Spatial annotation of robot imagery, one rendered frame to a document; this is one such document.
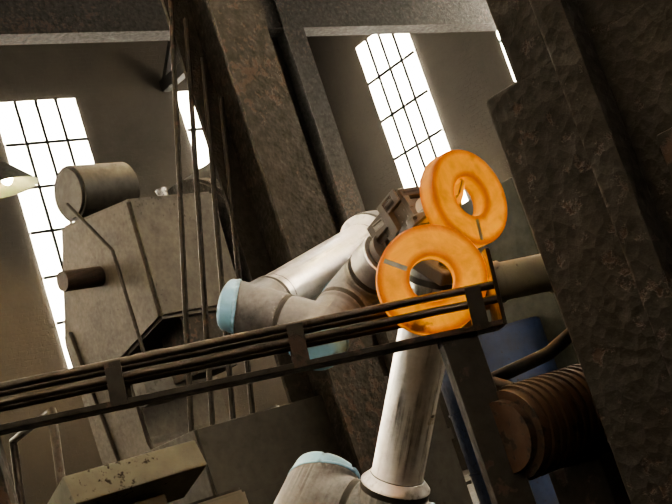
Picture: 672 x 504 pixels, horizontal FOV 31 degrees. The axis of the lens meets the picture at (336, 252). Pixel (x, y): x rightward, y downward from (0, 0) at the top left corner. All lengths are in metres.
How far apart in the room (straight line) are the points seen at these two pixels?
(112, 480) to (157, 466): 0.08
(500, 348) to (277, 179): 1.27
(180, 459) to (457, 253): 0.59
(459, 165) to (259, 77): 3.33
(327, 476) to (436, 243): 1.08
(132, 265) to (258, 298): 5.30
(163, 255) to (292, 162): 2.35
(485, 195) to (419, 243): 0.23
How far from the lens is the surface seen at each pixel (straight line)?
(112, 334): 7.56
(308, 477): 2.68
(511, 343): 5.46
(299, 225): 4.97
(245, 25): 5.25
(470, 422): 1.67
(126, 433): 7.62
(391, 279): 1.68
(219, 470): 4.78
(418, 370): 2.52
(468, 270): 1.70
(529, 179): 1.51
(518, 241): 5.59
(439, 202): 1.82
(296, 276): 2.13
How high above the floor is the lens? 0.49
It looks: 10 degrees up
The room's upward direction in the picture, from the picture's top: 18 degrees counter-clockwise
